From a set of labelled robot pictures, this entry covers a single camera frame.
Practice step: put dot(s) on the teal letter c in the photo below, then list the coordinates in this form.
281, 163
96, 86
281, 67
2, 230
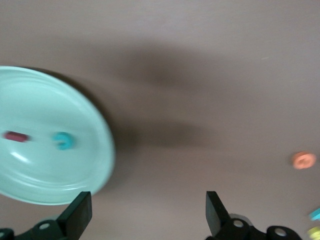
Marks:
56, 137

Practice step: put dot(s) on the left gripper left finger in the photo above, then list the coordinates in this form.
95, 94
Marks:
72, 222

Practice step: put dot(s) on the yellow letter s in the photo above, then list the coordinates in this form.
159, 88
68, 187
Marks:
314, 233

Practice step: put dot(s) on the orange letter e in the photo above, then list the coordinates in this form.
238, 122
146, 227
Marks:
296, 160

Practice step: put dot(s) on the red letter l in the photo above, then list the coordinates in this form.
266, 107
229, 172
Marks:
16, 136

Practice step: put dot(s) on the brown table cover sheet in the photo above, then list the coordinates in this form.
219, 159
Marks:
200, 37

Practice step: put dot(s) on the green round plate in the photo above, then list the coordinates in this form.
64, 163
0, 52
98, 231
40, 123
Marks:
50, 100

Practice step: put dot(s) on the teal letter p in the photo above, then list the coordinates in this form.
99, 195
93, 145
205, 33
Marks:
315, 214

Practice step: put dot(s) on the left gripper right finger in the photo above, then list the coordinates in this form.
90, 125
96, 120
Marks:
222, 227

